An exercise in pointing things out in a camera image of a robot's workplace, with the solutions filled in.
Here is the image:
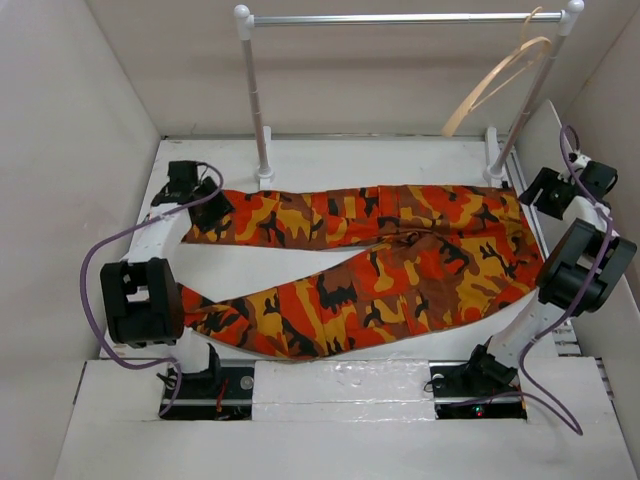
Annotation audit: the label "orange camouflage trousers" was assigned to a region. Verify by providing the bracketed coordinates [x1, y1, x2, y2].
[181, 185, 543, 360]

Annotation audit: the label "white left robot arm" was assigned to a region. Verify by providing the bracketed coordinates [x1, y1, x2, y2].
[100, 160, 234, 349]

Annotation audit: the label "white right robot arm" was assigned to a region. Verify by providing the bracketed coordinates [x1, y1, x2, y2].
[458, 153, 637, 395]

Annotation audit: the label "beige wooden hanger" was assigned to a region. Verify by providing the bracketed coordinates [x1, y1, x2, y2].
[441, 6, 552, 137]

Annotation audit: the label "white clothes rack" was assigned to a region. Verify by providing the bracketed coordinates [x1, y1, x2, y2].
[233, 1, 585, 189]

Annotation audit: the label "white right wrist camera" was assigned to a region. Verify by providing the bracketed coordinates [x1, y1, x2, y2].
[568, 152, 591, 179]

